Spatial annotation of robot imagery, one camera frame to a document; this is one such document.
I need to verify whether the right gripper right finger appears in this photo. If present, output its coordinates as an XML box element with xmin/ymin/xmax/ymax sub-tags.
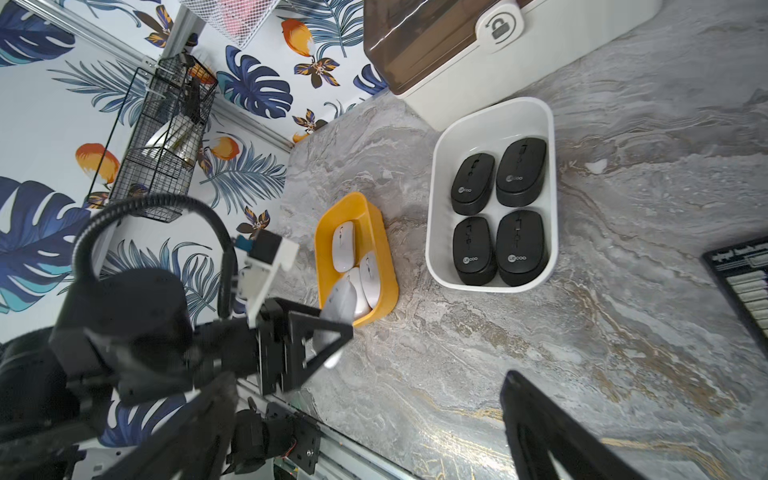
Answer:
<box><xmin>500</xmin><ymin>370</ymin><xmax>643</xmax><ymax>479</ymax></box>

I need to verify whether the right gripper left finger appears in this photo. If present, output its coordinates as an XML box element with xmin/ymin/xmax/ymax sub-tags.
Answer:
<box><xmin>100</xmin><ymin>373</ymin><xmax>238</xmax><ymax>479</ymax></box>

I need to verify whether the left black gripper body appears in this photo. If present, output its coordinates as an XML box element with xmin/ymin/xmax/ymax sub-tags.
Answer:
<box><xmin>257</xmin><ymin>298</ymin><xmax>354</xmax><ymax>396</ymax></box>

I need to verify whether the white mouse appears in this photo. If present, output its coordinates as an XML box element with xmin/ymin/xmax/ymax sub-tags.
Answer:
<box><xmin>345</xmin><ymin>267</ymin><xmax>371</xmax><ymax>320</ymax></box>
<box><xmin>359</xmin><ymin>250</ymin><xmax>381</xmax><ymax>309</ymax></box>
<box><xmin>332</xmin><ymin>221</ymin><xmax>356</xmax><ymax>273</ymax></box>
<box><xmin>311</xmin><ymin>277</ymin><xmax>359</xmax><ymax>370</ymax></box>

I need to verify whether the black mouse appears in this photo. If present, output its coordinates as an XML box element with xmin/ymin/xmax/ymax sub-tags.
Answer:
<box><xmin>496</xmin><ymin>137</ymin><xmax>547</xmax><ymax>207</ymax></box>
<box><xmin>496</xmin><ymin>209</ymin><xmax>549</xmax><ymax>287</ymax></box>
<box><xmin>451</xmin><ymin>153</ymin><xmax>495</xmax><ymax>216</ymax></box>
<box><xmin>452</xmin><ymin>216</ymin><xmax>498</xmax><ymax>286</ymax></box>

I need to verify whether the white plastic bin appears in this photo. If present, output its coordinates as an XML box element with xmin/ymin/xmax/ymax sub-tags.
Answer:
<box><xmin>425</xmin><ymin>97</ymin><xmax>559</xmax><ymax>293</ymax></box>

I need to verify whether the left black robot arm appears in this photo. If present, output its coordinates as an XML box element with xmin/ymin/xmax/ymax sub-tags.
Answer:
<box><xmin>1</xmin><ymin>193</ymin><xmax>353</xmax><ymax>479</ymax></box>

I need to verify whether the brown lid storage case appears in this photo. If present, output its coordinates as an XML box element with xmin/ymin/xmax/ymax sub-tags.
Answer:
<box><xmin>363</xmin><ymin>0</ymin><xmax>662</xmax><ymax>130</ymax></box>

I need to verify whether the white bowl in basket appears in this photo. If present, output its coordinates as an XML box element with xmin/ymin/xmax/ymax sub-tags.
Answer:
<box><xmin>143</xmin><ymin>116</ymin><xmax>195</xmax><ymax>162</ymax></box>

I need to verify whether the black orange connector board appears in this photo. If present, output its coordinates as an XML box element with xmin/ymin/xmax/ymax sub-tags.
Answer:
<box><xmin>701</xmin><ymin>236</ymin><xmax>768</xmax><ymax>356</ymax></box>

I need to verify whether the pink triangle object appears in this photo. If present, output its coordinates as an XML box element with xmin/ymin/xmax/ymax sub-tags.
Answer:
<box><xmin>208</xmin><ymin>0</ymin><xmax>278</xmax><ymax>40</ymax></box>

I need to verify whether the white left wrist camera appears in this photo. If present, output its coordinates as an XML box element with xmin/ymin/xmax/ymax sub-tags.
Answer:
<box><xmin>234</xmin><ymin>230</ymin><xmax>299</xmax><ymax>329</ymax></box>

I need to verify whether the black wire basket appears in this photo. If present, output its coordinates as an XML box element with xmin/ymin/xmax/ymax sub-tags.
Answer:
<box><xmin>83</xmin><ymin>53</ymin><xmax>218</xmax><ymax>210</ymax></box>

